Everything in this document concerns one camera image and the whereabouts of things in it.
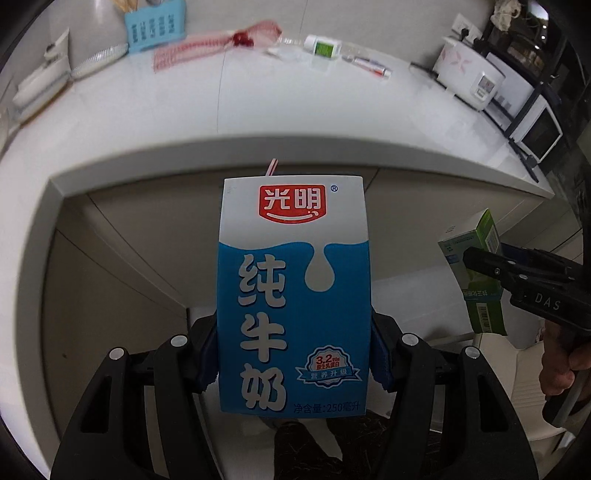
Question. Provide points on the red mesh bag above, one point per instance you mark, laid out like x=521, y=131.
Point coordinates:
x=194, y=48

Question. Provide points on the bundle of wooden chopsticks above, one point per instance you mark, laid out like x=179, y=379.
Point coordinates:
x=129, y=4

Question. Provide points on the white bottle with green label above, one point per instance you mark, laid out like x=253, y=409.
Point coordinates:
x=323, y=46

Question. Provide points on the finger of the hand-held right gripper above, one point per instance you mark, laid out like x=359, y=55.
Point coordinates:
x=540, y=258
x=485, y=263

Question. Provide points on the white ribbed plate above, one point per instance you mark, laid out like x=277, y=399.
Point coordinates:
x=99, y=59

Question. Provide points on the white wall outlet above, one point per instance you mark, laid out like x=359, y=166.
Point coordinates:
x=466, y=23

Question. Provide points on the blue and white milk carton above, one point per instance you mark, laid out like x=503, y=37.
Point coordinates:
x=277, y=230

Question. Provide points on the white floral rice cooker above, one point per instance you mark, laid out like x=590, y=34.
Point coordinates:
x=466, y=69

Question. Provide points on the white toothpaste tube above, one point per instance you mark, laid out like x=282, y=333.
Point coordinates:
x=367, y=65

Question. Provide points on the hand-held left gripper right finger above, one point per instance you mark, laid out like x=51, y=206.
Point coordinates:
x=382, y=350

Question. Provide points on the blue plastic utensil holder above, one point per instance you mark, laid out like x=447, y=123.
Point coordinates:
x=152, y=27

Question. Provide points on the white microwave oven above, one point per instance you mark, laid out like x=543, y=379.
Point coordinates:
x=538, y=134

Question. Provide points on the white power strip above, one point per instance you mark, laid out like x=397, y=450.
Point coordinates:
x=39, y=90

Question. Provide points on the white counter cabinet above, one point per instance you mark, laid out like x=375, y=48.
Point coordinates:
x=138, y=254

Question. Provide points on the black metal rack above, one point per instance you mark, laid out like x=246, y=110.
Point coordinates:
x=531, y=27

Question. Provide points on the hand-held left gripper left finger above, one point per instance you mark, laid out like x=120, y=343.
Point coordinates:
x=208, y=344

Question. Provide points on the green and white cardboard box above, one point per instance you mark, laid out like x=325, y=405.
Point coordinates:
x=485, y=307

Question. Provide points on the person's right hand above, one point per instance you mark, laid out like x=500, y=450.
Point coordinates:
x=554, y=360

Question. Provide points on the clear plastic wrapper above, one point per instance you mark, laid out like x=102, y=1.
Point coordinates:
x=286, y=51

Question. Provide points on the beige cloth bundle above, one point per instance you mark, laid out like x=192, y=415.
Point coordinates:
x=505, y=14

